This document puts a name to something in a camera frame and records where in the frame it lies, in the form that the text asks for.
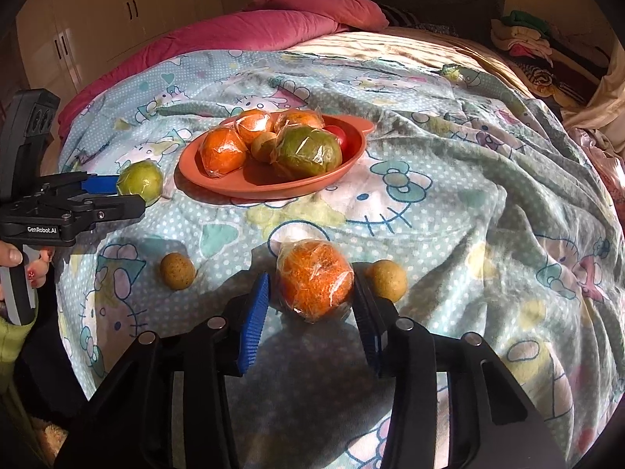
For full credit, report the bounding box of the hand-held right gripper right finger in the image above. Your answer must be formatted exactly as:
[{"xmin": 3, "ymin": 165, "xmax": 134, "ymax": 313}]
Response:
[{"xmin": 352, "ymin": 276, "xmax": 567, "ymax": 469}]

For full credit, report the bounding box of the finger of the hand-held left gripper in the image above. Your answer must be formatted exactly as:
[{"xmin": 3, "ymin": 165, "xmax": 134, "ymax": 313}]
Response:
[
  {"xmin": 36, "ymin": 171, "xmax": 123, "ymax": 197},
  {"xmin": 29, "ymin": 193, "xmax": 146, "ymax": 236}
]

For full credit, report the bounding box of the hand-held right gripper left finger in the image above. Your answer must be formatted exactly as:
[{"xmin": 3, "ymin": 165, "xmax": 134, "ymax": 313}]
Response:
[{"xmin": 54, "ymin": 272, "xmax": 271, "ymax": 469}]

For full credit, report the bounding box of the round green citrus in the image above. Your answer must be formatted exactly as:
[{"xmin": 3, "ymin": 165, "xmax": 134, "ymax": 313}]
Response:
[{"xmin": 116, "ymin": 160, "xmax": 164, "ymax": 203}]

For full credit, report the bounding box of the small tan longan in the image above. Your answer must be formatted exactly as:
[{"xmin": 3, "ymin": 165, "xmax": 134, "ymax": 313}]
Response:
[
  {"xmin": 250, "ymin": 132, "xmax": 280, "ymax": 163},
  {"xmin": 160, "ymin": 252, "xmax": 197, "ymax": 291},
  {"xmin": 365, "ymin": 260, "xmax": 408, "ymax": 303}
]

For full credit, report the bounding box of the plastic-wrapped orange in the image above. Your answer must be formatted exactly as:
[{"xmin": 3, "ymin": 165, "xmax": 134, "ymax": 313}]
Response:
[
  {"xmin": 274, "ymin": 109, "xmax": 325, "ymax": 132},
  {"xmin": 234, "ymin": 109, "xmax": 274, "ymax": 146},
  {"xmin": 201, "ymin": 127, "xmax": 249, "ymax": 178},
  {"xmin": 276, "ymin": 239, "xmax": 355, "ymax": 323}
]

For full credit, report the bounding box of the terracotta plate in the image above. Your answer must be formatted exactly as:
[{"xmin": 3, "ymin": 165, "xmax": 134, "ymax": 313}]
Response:
[{"xmin": 178, "ymin": 110, "xmax": 376, "ymax": 201}]

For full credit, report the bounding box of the large green citrus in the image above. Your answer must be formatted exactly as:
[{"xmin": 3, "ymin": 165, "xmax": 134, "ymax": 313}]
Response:
[{"xmin": 270, "ymin": 125, "xmax": 343, "ymax": 179}]

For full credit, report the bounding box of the red tomato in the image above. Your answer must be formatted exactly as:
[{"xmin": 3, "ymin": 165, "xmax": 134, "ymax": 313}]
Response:
[{"xmin": 323, "ymin": 124, "xmax": 348, "ymax": 154}]

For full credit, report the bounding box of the person's left forearm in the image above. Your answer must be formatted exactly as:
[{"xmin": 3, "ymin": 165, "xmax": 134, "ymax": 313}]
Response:
[{"xmin": 0, "ymin": 310, "xmax": 37, "ymax": 394}]

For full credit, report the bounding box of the person's left hand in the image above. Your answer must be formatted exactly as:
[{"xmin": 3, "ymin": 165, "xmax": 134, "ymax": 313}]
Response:
[{"xmin": 0, "ymin": 242, "xmax": 55, "ymax": 313}]

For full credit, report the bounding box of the printed blanket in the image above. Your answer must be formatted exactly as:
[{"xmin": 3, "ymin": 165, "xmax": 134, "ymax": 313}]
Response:
[{"xmin": 54, "ymin": 49, "xmax": 621, "ymax": 469}]

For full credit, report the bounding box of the cream wardrobe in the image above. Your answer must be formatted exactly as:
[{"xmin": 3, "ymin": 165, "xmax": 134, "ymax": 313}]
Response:
[{"xmin": 14, "ymin": 0, "xmax": 223, "ymax": 95}]

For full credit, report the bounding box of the pink quilt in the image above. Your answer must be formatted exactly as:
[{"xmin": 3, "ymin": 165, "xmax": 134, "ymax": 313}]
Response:
[{"xmin": 57, "ymin": 0, "xmax": 390, "ymax": 138}]

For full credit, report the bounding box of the beige striped bed sheet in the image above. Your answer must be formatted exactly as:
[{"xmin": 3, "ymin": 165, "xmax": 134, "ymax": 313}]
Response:
[{"xmin": 288, "ymin": 29, "xmax": 538, "ymax": 98}]

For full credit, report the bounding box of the pink patterned cloth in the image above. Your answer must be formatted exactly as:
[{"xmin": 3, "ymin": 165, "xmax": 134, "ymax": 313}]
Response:
[{"xmin": 581, "ymin": 129, "xmax": 625, "ymax": 196}]

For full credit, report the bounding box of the dark striped cloth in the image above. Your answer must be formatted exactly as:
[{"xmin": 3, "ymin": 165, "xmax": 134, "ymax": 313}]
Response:
[{"xmin": 378, "ymin": 4, "xmax": 460, "ymax": 37}]

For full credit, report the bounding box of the pile of clothes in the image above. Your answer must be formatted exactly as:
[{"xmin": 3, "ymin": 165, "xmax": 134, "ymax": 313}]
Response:
[{"xmin": 489, "ymin": 9, "xmax": 611, "ymax": 103}]

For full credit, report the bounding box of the cream cloth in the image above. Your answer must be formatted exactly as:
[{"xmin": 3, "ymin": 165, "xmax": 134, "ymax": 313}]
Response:
[{"xmin": 561, "ymin": 44, "xmax": 625, "ymax": 132}]

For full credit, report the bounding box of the dark headboard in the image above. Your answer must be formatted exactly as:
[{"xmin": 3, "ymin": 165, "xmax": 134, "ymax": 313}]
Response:
[{"xmin": 257, "ymin": 0, "xmax": 506, "ymax": 40}]

